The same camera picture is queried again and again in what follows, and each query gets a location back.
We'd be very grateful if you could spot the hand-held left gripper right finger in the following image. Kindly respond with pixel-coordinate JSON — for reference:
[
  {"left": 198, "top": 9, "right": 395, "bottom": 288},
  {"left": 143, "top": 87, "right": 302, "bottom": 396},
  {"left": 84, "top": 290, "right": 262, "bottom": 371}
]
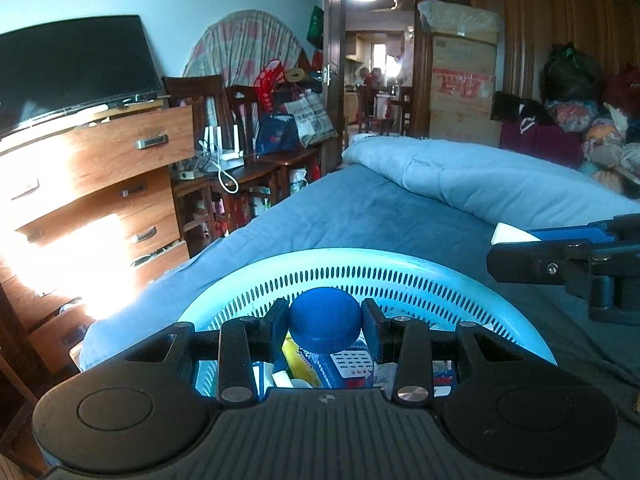
[{"left": 361, "top": 298, "right": 526, "bottom": 407}]

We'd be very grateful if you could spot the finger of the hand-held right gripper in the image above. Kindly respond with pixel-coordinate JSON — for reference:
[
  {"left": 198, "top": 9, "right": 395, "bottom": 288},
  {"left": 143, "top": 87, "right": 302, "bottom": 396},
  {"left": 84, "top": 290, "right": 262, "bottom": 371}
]
[
  {"left": 486, "top": 239, "right": 640, "bottom": 322},
  {"left": 527, "top": 214, "right": 640, "bottom": 247}
]

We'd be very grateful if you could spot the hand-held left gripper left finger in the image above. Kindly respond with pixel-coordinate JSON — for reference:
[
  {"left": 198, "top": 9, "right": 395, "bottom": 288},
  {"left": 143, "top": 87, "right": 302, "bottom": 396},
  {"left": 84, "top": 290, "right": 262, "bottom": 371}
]
[{"left": 122, "top": 299, "right": 292, "bottom": 407}]

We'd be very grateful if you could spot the blue-capped medicine bottle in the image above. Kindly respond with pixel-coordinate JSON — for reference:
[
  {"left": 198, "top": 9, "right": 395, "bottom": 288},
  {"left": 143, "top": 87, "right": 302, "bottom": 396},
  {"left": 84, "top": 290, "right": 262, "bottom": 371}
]
[{"left": 287, "top": 287, "right": 377, "bottom": 390}]

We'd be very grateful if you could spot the light blue plastic basket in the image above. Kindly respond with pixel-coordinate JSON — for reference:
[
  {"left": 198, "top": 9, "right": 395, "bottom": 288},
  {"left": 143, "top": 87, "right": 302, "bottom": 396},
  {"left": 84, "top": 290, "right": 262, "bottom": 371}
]
[{"left": 177, "top": 247, "right": 558, "bottom": 401}]

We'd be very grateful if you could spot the yellow packet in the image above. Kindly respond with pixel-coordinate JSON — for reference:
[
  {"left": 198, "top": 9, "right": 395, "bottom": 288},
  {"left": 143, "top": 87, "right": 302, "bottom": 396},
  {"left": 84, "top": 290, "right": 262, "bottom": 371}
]
[{"left": 281, "top": 337, "right": 322, "bottom": 389}]

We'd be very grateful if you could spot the maroon garment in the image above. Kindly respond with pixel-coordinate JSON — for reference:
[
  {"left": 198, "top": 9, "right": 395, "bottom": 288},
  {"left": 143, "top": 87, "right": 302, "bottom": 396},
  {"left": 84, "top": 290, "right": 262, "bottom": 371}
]
[{"left": 500, "top": 115, "right": 587, "bottom": 169}]

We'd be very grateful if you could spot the light blue duvet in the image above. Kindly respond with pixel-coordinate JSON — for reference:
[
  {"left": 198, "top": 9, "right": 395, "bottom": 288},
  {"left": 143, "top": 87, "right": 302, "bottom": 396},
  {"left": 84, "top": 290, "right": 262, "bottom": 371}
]
[{"left": 341, "top": 136, "right": 640, "bottom": 242}]

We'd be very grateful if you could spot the pile of clothes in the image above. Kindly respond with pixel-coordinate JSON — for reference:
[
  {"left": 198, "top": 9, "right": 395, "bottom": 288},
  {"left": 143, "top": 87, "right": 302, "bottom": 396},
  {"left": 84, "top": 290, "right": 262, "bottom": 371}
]
[{"left": 545, "top": 100, "right": 640, "bottom": 197}]

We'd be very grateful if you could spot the black garment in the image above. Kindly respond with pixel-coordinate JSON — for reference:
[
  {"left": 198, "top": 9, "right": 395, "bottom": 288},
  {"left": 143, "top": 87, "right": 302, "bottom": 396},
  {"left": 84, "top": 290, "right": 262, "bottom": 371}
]
[{"left": 492, "top": 91, "right": 557, "bottom": 127}]

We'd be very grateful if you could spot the plain cardboard box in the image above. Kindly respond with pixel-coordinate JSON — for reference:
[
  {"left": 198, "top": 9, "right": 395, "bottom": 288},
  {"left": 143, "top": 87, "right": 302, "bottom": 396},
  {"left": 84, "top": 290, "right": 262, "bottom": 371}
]
[{"left": 428, "top": 109, "right": 504, "bottom": 149}]

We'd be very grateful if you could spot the red cloth bag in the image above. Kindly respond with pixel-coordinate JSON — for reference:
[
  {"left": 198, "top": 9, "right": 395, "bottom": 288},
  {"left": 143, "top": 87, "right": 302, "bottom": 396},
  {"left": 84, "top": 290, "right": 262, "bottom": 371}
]
[{"left": 602, "top": 64, "right": 640, "bottom": 112}]

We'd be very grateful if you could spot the dark wooden side table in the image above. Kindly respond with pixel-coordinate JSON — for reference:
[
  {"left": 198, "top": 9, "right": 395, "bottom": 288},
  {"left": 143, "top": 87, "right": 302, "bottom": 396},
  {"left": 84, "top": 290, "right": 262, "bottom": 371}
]
[{"left": 172, "top": 147, "right": 332, "bottom": 261}]

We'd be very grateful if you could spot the black plastic bag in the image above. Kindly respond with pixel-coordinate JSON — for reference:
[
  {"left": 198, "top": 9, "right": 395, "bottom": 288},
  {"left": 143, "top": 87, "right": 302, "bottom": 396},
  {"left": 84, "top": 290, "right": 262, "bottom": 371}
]
[{"left": 542, "top": 42, "right": 607, "bottom": 104}]

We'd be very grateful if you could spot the white router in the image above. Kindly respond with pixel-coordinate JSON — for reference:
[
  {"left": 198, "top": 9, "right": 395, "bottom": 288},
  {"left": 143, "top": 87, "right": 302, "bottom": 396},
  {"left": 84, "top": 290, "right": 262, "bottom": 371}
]
[{"left": 200, "top": 125, "right": 246, "bottom": 164}]

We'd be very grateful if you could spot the red-printed cardboard box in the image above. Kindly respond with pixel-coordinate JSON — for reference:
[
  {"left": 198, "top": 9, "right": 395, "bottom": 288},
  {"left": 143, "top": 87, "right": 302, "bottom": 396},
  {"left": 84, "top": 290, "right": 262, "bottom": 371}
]
[{"left": 430, "top": 35, "right": 499, "bottom": 112}]

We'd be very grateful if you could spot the blue shopping bag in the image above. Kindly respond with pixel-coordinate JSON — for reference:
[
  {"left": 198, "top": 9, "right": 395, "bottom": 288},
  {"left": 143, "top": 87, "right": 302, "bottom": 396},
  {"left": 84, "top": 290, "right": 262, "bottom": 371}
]
[{"left": 256, "top": 113, "right": 302, "bottom": 154}]

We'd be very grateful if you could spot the white printed plastic bag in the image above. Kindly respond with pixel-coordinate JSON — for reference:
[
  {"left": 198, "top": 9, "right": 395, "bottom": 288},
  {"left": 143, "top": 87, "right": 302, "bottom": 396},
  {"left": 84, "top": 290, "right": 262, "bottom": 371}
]
[{"left": 285, "top": 90, "right": 337, "bottom": 149}]

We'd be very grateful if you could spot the wooden dresser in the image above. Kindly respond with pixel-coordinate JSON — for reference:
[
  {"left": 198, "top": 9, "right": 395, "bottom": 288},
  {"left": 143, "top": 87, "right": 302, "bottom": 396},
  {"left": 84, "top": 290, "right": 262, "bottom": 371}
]
[{"left": 0, "top": 100, "right": 196, "bottom": 376}]

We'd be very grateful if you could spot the red mesh bag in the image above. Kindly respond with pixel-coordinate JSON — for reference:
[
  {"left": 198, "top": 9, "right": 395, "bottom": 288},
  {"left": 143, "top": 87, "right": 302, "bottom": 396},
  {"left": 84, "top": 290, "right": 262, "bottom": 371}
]
[{"left": 254, "top": 58, "right": 287, "bottom": 112}]

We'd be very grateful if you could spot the plastic-covered cardboard box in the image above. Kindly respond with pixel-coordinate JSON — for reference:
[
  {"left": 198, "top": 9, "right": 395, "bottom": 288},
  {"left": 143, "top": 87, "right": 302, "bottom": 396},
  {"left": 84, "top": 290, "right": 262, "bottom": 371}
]
[{"left": 418, "top": 0, "right": 504, "bottom": 44}]

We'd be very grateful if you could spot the cloth-covered round tabletop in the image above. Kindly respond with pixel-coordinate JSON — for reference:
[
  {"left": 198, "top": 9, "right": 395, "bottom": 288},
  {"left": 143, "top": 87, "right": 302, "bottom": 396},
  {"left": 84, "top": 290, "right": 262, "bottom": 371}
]
[{"left": 182, "top": 9, "right": 307, "bottom": 107}]

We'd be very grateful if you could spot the brown wooden door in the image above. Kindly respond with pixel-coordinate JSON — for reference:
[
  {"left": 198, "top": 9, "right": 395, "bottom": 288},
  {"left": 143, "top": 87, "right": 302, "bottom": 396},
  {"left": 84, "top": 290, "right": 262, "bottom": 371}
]
[{"left": 322, "top": 0, "right": 347, "bottom": 157}]

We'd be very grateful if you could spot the green hanging decoration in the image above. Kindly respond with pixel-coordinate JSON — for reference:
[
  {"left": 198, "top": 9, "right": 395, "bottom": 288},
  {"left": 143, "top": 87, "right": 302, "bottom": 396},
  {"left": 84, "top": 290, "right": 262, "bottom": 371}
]
[{"left": 306, "top": 6, "right": 325, "bottom": 49}]

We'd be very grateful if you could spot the black flat television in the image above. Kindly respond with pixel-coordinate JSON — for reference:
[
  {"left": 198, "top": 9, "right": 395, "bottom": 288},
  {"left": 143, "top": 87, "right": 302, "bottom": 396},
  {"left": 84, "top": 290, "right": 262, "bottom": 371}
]
[{"left": 0, "top": 15, "right": 164, "bottom": 139}]

